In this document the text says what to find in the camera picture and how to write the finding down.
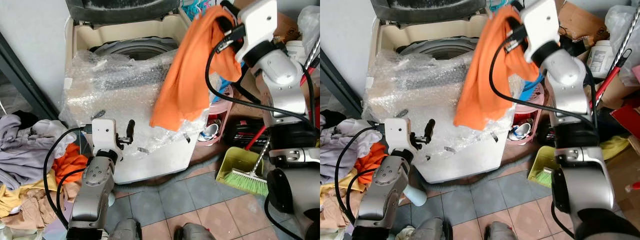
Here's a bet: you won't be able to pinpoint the pink plastic basket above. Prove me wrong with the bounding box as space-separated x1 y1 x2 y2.
505 81 547 147
196 82 234 147

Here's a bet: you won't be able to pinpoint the teal clothes hanger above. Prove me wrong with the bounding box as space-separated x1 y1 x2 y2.
180 0 213 20
487 0 516 13

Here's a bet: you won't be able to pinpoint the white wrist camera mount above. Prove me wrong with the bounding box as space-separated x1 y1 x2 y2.
384 118 414 154
91 118 119 152
234 0 279 62
519 0 561 64

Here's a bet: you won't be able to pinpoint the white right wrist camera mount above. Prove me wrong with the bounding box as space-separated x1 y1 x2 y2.
519 0 561 64
234 0 279 62

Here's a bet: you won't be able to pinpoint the blue cloth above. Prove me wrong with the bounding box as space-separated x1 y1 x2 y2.
218 74 243 93
520 72 546 101

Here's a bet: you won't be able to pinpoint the clear bubble wrap sheet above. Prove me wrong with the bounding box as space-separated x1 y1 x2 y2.
60 47 212 162
361 47 517 162

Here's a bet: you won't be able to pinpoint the grey left robot leg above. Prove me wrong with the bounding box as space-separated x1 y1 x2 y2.
107 218 144 240
409 217 454 240

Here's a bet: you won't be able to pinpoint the cream top-load washing machine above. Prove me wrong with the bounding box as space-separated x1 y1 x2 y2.
64 10 211 185
367 9 516 185

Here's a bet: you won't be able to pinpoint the beige garment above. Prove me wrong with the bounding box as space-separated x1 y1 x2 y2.
320 192 362 232
0 189 73 232

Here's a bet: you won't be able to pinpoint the dark door frame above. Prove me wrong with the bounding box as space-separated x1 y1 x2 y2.
320 49 365 120
0 32 60 122

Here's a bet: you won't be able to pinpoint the white plastic bottle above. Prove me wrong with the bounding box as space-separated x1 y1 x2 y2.
586 40 616 79
284 40 308 65

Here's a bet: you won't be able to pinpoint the crumpled orange garment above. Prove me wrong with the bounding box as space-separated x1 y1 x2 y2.
354 142 390 185
51 143 90 186

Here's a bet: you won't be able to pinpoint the clear plastic bag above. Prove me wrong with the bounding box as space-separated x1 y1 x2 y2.
604 4 640 87
297 5 321 57

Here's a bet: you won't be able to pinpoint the yellow cloth rag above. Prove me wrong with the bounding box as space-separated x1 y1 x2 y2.
599 135 631 162

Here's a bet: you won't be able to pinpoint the red handled mop stick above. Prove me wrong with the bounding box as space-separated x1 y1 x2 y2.
589 47 634 110
244 64 319 152

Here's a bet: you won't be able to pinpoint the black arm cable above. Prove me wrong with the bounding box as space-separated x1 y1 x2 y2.
205 29 312 126
43 127 94 228
334 126 387 226
489 30 597 128

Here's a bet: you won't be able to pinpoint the red flat box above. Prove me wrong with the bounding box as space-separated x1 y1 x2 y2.
609 97 640 140

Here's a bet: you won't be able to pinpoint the yellow garment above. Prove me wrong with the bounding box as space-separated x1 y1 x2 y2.
320 180 357 207
0 172 60 218

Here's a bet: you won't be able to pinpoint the grey right robot leg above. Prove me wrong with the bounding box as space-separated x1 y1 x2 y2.
172 223 217 240
483 221 527 240

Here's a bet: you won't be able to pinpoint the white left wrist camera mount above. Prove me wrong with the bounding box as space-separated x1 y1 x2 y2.
384 118 414 154
91 118 119 152

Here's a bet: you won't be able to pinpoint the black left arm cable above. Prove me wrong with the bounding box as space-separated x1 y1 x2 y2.
334 126 387 226
43 127 94 228

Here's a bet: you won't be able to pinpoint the grey robot leg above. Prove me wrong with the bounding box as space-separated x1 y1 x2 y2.
483 221 527 240
107 218 144 240
172 223 217 240
409 217 454 240

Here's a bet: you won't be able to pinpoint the orange cloth garment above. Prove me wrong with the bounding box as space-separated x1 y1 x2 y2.
453 5 544 132
149 5 244 132

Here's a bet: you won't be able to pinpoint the brown cardboard box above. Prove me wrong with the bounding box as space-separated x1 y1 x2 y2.
556 0 612 45
233 0 302 47

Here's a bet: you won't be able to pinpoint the black garment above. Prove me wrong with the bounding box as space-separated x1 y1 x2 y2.
11 110 40 130
320 110 341 128

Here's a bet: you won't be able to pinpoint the lavender garment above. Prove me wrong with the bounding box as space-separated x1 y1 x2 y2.
0 114 78 192
320 118 378 185

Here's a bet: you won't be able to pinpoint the dark grey washer lid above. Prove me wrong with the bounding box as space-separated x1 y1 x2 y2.
370 0 487 24
65 0 182 26

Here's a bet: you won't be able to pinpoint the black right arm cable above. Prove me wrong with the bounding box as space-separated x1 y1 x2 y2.
205 29 312 126
489 30 597 128

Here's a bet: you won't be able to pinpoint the green dustpan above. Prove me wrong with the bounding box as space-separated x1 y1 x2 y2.
215 146 267 185
527 145 557 190

